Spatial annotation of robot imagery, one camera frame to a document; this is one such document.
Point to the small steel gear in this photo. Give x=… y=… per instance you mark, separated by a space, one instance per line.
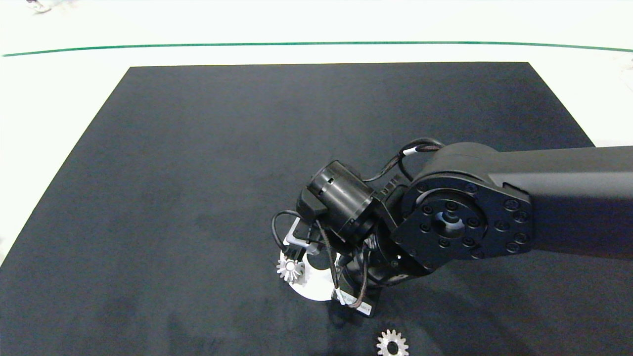
x=384 y=342

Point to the boxy wrist camera shiny side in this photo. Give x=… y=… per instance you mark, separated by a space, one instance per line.
x=296 y=236

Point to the round white plate with pins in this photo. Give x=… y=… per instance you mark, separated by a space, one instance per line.
x=316 y=289

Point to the dark rubber work mat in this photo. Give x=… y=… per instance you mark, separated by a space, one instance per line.
x=198 y=173

